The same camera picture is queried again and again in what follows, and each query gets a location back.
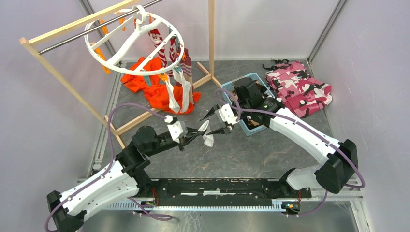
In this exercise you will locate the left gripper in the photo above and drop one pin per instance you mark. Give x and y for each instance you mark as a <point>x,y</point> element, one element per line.
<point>191,134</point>

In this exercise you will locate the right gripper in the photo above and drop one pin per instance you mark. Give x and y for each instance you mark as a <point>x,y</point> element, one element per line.
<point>210,112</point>

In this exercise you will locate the white sock with black stripes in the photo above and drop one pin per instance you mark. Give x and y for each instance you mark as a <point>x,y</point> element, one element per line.
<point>206,133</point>

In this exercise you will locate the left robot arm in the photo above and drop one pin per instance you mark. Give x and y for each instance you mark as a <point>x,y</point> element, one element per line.
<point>123,177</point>

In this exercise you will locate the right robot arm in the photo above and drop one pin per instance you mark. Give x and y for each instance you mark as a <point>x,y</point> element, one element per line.
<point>336,161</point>

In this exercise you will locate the white round clip hanger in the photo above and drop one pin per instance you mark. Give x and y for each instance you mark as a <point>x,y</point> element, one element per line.
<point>143,23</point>

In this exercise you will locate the light blue laundry basket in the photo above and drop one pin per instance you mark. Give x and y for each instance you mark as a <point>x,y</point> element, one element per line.
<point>252,93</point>

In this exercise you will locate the hanging white sock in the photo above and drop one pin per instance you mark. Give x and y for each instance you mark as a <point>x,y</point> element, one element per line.
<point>186,87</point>
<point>173,104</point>

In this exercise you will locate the orange cloth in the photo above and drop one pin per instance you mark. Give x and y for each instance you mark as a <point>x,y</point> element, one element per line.
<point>156,94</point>

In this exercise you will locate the purple tan striped sock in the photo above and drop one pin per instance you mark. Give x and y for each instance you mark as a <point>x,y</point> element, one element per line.
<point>186,66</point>

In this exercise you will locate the pink camouflage trousers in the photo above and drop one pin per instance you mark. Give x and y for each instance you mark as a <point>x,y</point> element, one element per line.
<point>301,93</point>

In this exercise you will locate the metal hanging rod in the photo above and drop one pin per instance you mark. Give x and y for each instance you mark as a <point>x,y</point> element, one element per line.
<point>86,32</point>

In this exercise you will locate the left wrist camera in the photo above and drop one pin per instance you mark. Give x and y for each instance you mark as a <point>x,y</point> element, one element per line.
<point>168,119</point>

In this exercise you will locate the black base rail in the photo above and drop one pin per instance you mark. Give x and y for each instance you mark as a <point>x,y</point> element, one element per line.
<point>212,194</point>

